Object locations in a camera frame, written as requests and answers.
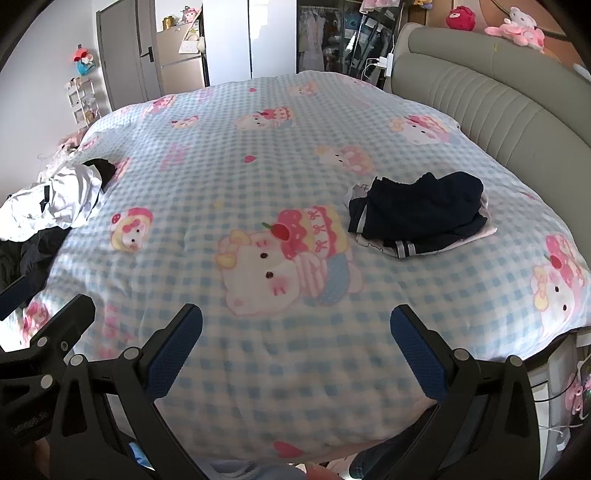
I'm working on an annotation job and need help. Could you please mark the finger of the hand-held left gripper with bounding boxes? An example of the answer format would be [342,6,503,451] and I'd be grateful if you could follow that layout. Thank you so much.
[27,294,96,365]
[0,275,31,321]

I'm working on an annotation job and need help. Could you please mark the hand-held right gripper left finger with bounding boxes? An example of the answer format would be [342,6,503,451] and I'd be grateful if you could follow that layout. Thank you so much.
[48,303,208,480]

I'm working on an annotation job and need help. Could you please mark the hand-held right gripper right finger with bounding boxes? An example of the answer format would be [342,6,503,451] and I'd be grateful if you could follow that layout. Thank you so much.
[389,305,555,480]

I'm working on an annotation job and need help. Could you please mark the dark clothes pile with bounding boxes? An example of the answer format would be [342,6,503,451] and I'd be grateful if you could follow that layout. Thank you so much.
[0,157,118,301]

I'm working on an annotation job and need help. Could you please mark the person's blue jeans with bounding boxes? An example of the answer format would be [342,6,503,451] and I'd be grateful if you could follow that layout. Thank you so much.
[348,427,432,480]

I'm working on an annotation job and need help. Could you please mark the folded navy striped garment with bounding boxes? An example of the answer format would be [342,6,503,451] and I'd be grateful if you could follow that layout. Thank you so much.
[347,172,489,260]

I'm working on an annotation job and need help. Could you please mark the person's light blue top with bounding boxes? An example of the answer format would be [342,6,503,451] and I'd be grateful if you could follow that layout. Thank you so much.
[203,459,308,480]

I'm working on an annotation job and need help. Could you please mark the white shelf rack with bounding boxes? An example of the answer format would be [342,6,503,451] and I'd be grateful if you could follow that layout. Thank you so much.
[65,76,100,125]

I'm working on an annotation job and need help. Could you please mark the checked cartoon print blanket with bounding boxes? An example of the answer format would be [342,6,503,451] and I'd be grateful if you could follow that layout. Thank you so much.
[0,69,591,467]

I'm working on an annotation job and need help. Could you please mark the red blue plush toy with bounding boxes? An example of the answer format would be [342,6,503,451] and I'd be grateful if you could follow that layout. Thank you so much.
[74,46,98,77]

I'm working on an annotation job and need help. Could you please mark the grey door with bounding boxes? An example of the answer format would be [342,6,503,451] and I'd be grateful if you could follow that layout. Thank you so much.
[96,0,162,112]

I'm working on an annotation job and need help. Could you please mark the grey upholstered headboard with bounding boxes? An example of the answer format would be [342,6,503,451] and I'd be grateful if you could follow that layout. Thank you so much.
[390,21,591,195]

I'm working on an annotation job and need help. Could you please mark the beige refrigerator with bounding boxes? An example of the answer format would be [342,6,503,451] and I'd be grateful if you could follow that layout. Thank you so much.
[154,18,208,95]

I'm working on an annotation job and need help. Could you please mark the white cabinet panel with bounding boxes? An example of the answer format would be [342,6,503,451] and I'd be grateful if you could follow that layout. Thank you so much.
[248,0,298,80]

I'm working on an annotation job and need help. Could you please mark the glass door wardrobe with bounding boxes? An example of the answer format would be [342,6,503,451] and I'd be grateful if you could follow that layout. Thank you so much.
[295,0,409,90]

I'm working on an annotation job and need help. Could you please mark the wooden headboard ledge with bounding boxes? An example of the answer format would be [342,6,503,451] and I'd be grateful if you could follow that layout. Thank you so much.
[406,0,583,56]

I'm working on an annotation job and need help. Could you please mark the pink white cat plush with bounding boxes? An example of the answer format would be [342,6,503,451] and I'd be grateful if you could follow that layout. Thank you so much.
[485,6,546,49]

